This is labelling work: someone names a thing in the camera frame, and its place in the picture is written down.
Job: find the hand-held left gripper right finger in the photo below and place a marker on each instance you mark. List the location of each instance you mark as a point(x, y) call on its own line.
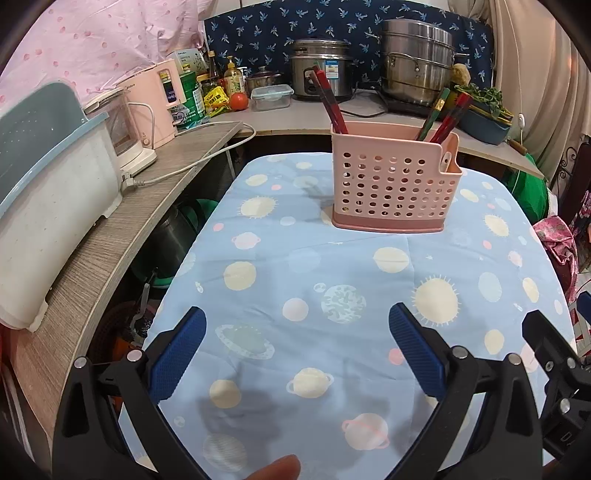
point(415, 350)

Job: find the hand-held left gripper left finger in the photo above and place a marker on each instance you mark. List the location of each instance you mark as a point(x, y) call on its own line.
point(178, 360)

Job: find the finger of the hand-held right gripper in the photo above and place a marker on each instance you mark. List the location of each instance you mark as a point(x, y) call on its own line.
point(549, 346)

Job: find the pink perforated utensil holder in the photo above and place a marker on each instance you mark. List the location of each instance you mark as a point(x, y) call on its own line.
point(388, 184)

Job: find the dark red chopstick silver band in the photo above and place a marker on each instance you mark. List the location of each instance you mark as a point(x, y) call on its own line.
point(445, 120)

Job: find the green chopstick gold band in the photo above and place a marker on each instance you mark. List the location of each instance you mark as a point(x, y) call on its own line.
point(431, 115)

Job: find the bright red chopstick silver band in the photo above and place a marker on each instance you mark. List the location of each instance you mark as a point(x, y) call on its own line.
point(457, 115)
point(332, 101)

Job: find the person's left hand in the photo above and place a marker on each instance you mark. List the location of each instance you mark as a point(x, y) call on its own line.
point(272, 468)

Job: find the pink floral cloth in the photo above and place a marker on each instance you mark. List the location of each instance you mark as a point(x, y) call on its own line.
point(558, 249)

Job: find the light blue planet print tablecloth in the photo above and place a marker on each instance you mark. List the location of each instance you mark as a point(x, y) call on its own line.
point(286, 277)

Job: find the green bag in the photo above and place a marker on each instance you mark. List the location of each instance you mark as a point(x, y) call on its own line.
point(528, 189)

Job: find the white bin with grey-blue lid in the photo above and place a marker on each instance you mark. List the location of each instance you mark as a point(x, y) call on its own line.
point(51, 207)

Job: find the glass jug with white base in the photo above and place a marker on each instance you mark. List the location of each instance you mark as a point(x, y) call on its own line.
point(127, 134)

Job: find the blue planter with plants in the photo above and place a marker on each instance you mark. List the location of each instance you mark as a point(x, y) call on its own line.
point(485, 120)

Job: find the pink electric kettle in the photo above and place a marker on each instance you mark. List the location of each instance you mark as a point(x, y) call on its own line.
point(157, 106)

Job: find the green can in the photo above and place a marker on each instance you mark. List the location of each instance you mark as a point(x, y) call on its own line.
point(190, 101)

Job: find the yellow snack packet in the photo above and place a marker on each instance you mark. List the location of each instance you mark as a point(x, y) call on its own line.
point(216, 99)

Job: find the red tomato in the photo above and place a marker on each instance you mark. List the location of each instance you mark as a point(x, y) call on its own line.
point(239, 102)

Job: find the clear food container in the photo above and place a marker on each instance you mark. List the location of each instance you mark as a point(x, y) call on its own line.
point(271, 98)

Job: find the yellow liquid bottle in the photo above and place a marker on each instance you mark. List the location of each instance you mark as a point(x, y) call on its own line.
point(234, 78)

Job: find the steel steamer pot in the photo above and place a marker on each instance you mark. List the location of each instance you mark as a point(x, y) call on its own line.
point(415, 60)

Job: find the beige curtain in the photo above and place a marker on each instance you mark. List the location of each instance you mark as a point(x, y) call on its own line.
point(531, 55)

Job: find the small pot with glass lid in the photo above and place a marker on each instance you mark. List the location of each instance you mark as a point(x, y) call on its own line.
point(263, 81)

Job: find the dark sauce bottle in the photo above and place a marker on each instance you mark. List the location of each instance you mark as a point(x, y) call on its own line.
point(212, 64)

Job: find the steel rice cooker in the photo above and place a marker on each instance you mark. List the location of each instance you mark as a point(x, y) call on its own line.
point(323, 64)

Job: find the pink dotted cloth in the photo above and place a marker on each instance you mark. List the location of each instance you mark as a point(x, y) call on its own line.
point(92, 41)

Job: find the dark blue printed cloth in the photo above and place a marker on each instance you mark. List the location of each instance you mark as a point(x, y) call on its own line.
point(258, 27)

